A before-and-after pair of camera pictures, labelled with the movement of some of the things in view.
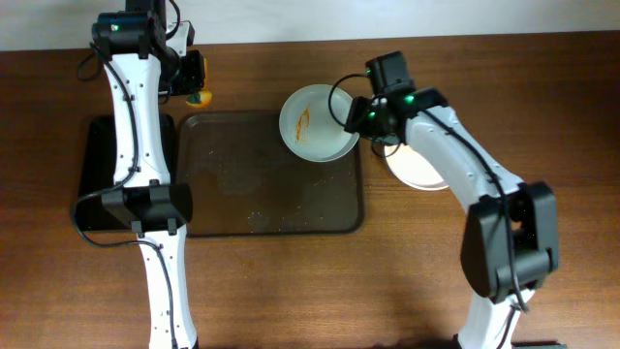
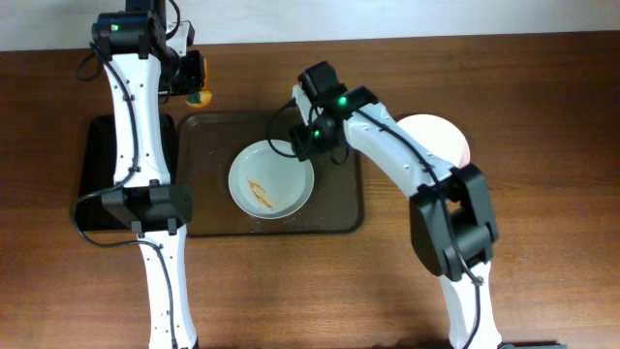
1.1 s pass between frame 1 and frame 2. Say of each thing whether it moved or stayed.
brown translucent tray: stayed
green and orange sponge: stayed
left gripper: stayed
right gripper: moved
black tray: stayed
